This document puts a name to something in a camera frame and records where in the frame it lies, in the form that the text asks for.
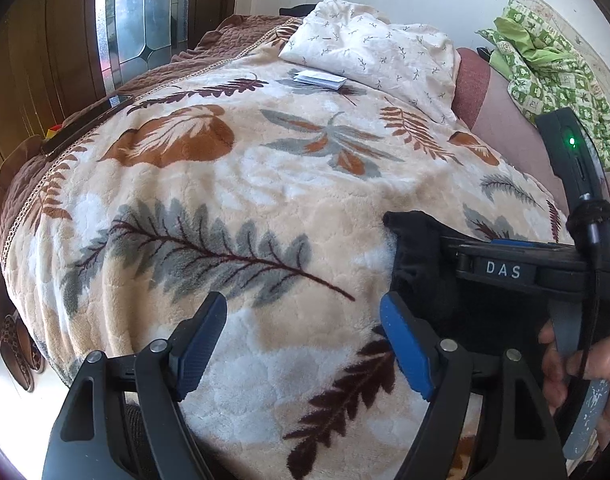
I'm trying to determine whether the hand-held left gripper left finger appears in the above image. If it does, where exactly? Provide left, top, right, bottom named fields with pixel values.
left=41, top=291, right=229, bottom=480

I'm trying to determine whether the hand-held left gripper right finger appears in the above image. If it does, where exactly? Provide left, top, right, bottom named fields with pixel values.
left=379, top=291, right=568, bottom=480

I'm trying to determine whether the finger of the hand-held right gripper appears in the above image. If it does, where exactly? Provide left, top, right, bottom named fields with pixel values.
left=454, top=254, right=542, bottom=292
left=442, top=237, right=577, bottom=262

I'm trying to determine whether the person's right hand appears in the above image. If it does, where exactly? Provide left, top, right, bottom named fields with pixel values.
left=538, top=320, right=610, bottom=453

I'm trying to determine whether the pink padded headboard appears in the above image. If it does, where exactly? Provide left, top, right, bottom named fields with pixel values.
left=451, top=47, right=610, bottom=213

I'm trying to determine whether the green patterned quilt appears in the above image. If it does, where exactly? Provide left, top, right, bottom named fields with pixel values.
left=476, top=0, right=610, bottom=172

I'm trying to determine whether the leaf print fleece blanket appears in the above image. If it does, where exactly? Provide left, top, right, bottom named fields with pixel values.
left=0, top=50, right=578, bottom=480

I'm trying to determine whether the brown slipper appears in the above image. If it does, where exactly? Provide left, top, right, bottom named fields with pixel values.
left=0, top=312, right=48, bottom=394

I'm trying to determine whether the white floral pillow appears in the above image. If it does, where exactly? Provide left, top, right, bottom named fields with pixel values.
left=277, top=0, right=462, bottom=124

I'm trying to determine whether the black smartphone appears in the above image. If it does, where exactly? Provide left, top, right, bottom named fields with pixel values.
left=41, top=94, right=136, bottom=157

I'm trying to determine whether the small white folded cloth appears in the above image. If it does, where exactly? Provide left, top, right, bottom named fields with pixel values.
left=292, top=70, right=347, bottom=92

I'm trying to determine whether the stained glass window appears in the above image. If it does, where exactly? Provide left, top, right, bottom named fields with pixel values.
left=92, top=0, right=191, bottom=93

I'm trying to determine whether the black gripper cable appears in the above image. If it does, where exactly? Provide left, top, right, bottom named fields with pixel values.
left=566, top=199, right=610, bottom=382

